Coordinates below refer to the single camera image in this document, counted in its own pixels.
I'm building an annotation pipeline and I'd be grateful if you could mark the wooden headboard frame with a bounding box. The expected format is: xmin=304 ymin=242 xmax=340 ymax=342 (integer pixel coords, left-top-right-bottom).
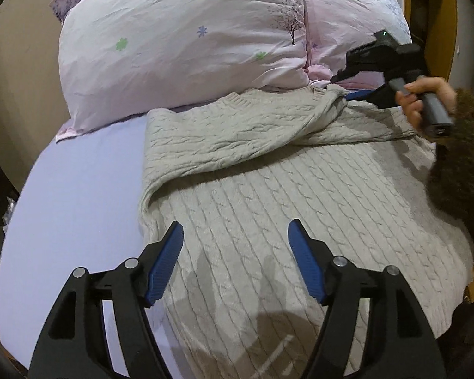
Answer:
xmin=397 ymin=0 xmax=457 ymax=79

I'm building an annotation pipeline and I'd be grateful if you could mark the right pink floral pillow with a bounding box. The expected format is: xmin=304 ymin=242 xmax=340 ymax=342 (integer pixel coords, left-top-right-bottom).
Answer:
xmin=305 ymin=0 xmax=412 ymax=87

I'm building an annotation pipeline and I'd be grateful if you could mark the beige cable-knit sweater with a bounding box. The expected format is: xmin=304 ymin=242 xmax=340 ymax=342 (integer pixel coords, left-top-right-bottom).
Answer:
xmin=138 ymin=85 xmax=474 ymax=379

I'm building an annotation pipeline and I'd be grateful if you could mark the left pink floral pillow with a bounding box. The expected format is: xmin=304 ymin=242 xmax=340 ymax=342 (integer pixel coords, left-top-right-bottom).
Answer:
xmin=54 ymin=0 xmax=309 ymax=140

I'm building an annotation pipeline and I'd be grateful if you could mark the dark fuzzy right sleeve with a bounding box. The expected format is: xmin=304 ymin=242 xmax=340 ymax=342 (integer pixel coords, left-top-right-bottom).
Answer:
xmin=427 ymin=89 xmax=474 ymax=219

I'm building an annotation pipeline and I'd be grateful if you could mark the person's right hand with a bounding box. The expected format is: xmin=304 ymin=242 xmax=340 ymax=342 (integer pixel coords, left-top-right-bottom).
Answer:
xmin=396 ymin=77 xmax=457 ymax=132

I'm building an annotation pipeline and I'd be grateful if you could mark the pink floral pillow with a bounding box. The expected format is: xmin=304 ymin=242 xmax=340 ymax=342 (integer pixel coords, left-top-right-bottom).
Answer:
xmin=54 ymin=0 xmax=309 ymax=140
xmin=305 ymin=0 xmax=412 ymax=87

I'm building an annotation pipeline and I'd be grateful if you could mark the lavender bed sheet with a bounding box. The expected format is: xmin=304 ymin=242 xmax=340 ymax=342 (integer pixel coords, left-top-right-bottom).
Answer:
xmin=0 ymin=112 xmax=194 ymax=379

